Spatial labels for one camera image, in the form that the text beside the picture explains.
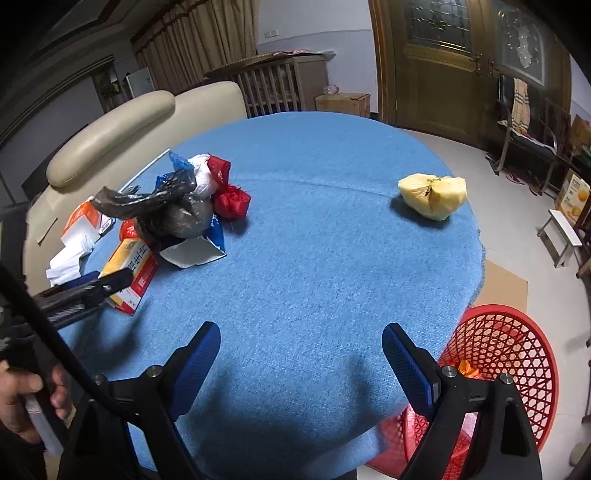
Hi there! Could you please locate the beige leather sofa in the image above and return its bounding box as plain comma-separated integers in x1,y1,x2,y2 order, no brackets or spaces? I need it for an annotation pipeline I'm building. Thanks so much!
23,80,247,296

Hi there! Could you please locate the red plastic basket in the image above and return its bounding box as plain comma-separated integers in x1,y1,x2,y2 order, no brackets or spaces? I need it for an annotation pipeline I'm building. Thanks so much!
365,305,559,480

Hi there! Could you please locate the brown cardboard box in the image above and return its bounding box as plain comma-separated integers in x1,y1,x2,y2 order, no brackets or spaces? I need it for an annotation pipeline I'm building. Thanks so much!
315,92,371,118

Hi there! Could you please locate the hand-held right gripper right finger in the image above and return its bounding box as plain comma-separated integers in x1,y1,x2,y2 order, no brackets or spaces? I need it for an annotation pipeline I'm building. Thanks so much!
381,323,543,480

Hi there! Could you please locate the orange printed carton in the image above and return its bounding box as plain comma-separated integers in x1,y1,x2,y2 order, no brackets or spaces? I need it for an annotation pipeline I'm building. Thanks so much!
554,168,591,227

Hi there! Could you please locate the wooden crib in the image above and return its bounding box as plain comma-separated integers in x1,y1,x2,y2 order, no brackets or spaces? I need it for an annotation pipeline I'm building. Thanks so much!
205,53,329,118

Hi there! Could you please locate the black plastic bag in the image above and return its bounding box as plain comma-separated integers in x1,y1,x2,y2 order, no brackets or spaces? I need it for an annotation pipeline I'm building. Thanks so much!
91,168,215,240

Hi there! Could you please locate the wooden double door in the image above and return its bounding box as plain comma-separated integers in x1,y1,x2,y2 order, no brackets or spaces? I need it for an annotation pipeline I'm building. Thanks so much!
368,0,573,153

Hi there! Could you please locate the white tissue ball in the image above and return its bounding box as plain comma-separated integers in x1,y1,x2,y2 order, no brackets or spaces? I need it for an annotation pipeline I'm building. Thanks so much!
188,154,218,195

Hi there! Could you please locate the thin white stick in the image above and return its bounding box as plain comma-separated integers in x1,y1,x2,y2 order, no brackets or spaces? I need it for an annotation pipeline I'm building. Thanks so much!
121,154,167,192

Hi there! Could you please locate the white appliance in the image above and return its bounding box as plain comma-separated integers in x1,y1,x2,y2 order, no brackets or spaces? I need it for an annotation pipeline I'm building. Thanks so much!
126,67,154,99

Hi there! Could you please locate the plaid scarf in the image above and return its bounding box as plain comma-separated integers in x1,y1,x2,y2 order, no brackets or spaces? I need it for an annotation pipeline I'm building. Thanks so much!
512,78,532,123

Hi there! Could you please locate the red plastic bag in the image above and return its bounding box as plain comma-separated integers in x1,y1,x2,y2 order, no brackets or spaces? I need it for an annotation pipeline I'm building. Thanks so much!
211,185,252,222
208,155,232,188

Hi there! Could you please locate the blue plastic bag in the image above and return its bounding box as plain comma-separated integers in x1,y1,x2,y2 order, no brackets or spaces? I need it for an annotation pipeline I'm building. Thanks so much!
154,150,192,190

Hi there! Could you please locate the peeled apple piece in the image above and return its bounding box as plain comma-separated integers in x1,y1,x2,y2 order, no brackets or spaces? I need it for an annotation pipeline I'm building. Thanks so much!
398,173,468,221

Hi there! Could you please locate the small white stool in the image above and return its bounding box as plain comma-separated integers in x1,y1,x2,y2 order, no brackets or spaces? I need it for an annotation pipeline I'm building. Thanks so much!
537,209,583,268

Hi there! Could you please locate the flat cardboard sheet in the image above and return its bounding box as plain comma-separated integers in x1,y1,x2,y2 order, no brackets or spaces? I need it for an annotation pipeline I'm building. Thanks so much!
471,261,528,319

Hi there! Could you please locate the beige curtain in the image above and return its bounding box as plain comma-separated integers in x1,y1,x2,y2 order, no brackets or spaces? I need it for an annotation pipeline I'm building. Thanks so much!
131,0,259,93

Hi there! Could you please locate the torn blue white carton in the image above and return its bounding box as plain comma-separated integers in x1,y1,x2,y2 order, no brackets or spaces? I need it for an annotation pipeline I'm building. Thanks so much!
159,217,228,268

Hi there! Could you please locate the person's left hand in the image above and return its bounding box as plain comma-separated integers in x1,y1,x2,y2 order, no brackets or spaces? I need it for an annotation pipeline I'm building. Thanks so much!
0,360,75,445

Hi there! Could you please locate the metal chair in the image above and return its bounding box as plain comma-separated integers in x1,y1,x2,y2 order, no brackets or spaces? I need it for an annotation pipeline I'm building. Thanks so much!
492,74,573,195

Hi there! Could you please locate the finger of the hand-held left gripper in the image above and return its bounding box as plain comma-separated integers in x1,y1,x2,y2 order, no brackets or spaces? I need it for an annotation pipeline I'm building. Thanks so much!
30,268,134,330

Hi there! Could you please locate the blue tablecloth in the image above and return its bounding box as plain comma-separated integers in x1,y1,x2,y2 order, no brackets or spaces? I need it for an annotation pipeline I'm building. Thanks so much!
60,111,485,480

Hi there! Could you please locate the yellow red cardboard box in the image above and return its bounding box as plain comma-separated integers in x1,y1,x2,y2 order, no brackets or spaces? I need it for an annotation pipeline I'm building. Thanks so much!
99,237,160,315

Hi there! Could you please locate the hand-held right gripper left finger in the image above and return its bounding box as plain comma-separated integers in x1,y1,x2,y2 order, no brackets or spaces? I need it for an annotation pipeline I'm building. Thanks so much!
58,322,222,480

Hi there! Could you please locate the black cable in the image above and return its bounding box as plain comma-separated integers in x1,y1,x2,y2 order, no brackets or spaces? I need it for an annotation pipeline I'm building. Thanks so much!
0,263,185,467

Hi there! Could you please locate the loose white tissue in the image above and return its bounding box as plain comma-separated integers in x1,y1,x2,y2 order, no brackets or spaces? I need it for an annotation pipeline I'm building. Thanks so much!
46,235,100,287

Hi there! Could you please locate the orange tissue pack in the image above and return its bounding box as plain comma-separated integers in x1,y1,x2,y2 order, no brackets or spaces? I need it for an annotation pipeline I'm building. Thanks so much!
60,198,116,245

